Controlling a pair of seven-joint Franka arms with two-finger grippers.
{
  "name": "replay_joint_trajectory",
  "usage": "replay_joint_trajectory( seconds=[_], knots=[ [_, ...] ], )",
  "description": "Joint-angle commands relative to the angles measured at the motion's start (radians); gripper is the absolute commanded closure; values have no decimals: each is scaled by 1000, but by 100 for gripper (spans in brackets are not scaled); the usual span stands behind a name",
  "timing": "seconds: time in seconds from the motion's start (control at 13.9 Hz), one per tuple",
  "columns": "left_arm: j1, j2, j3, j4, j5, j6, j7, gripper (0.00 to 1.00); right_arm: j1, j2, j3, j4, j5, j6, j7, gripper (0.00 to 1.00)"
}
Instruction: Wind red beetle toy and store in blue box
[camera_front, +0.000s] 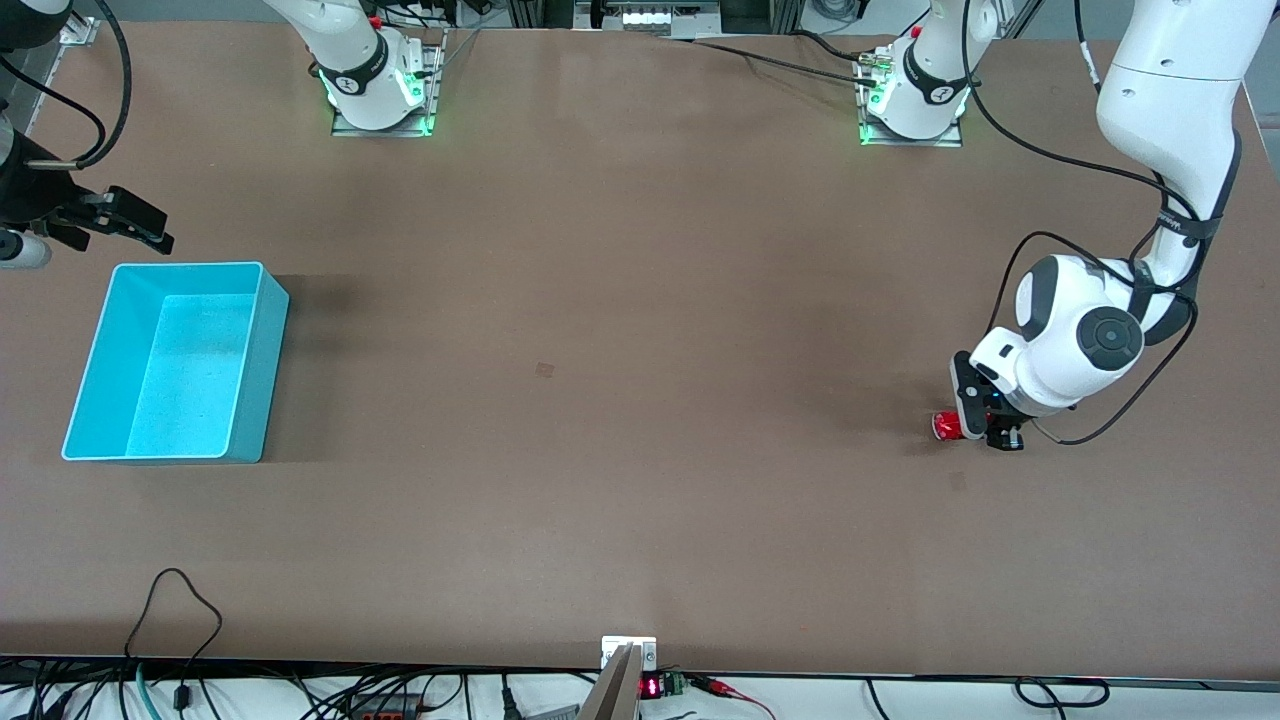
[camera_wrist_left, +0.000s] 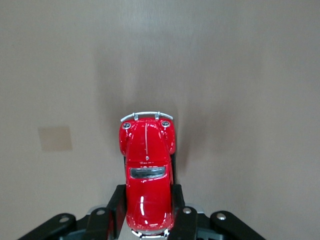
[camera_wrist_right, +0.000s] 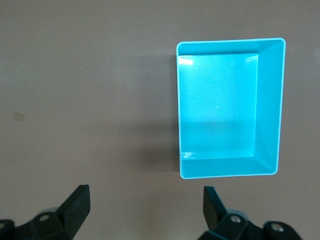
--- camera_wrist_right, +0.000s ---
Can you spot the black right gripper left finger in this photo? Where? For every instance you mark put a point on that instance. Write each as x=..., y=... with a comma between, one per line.
x=75, y=207

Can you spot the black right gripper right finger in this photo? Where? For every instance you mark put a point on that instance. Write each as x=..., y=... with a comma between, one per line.
x=212, y=210

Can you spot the blue plastic box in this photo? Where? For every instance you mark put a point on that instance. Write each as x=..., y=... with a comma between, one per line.
x=225, y=107

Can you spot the small brown tape square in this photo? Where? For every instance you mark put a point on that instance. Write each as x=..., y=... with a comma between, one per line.
x=19, y=116

